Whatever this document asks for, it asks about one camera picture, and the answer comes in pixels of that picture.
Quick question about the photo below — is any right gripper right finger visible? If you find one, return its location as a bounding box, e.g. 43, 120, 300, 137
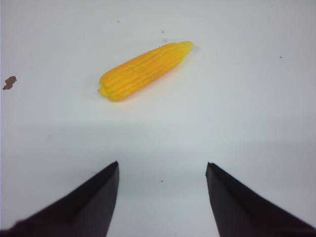
205, 163, 316, 237

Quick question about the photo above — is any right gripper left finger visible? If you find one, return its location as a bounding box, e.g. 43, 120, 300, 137
0, 161, 119, 237

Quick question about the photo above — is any yellow corn cob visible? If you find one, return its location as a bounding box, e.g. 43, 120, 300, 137
98, 41, 194, 102

